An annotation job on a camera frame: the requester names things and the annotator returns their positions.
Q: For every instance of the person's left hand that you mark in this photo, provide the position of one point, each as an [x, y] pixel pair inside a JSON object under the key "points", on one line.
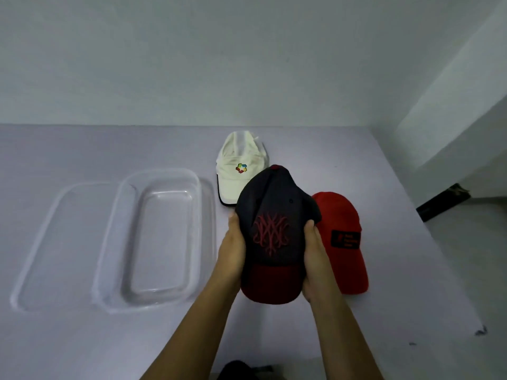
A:
{"points": [[231, 253]]}

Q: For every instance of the person's right hand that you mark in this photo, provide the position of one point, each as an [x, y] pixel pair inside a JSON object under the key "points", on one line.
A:
{"points": [[319, 265]]}

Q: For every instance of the person's left thumb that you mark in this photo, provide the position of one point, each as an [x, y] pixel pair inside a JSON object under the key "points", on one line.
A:
{"points": [[234, 227]]}

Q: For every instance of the person's right thumb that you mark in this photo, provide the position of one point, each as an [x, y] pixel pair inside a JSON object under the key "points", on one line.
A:
{"points": [[309, 237]]}

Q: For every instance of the dark grey cap red brim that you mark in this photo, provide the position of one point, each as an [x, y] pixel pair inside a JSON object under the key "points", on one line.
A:
{"points": [[273, 237]]}

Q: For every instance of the person's right forearm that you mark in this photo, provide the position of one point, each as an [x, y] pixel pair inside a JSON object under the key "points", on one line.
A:
{"points": [[342, 336]]}

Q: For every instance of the person's left forearm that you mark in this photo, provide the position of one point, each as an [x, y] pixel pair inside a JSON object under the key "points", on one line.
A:
{"points": [[190, 332]]}

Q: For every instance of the red cap black patch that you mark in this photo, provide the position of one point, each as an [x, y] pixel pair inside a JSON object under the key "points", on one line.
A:
{"points": [[342, 241]]}

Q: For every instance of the white cap colourful logo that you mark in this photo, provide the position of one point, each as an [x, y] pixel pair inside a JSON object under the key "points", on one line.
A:
{"points": [[237, 174]]}

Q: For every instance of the clear plastic container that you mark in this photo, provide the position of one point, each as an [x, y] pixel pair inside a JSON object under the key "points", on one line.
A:
{"points": [[152, 241]]}

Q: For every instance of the black object on floor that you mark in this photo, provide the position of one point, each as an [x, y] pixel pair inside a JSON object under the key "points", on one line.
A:
{"points": [[441, 201]]}

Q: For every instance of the clear plastic lid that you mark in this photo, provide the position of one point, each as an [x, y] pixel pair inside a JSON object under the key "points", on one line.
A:
{"points": [[59, 249]]}

